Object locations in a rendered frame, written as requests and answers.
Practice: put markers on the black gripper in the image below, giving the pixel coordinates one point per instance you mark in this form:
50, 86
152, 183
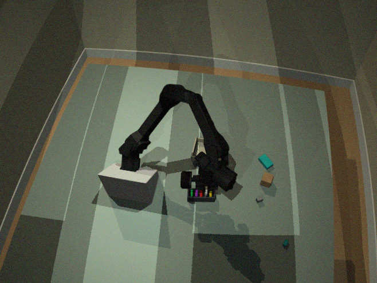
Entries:
200, 181

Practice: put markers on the tan rectangular tray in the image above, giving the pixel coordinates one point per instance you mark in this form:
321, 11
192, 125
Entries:
197, 148

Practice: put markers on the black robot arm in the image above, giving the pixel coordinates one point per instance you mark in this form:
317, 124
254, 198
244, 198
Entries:
215, 144

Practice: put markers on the orange-brown block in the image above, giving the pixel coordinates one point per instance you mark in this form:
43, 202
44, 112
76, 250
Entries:
266, 179

